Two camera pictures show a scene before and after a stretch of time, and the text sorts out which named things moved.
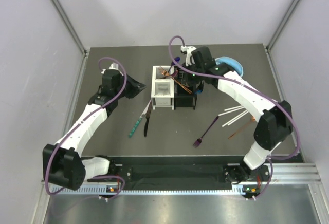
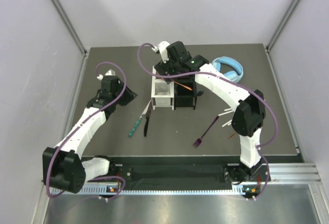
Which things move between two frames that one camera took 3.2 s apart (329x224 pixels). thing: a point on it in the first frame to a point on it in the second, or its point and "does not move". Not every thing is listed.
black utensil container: x=182 y=97 does not move
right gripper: x=186 y=80 to x=162 y=67
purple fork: x=198 y=142 does not move
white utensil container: x=162 y=86 does not move
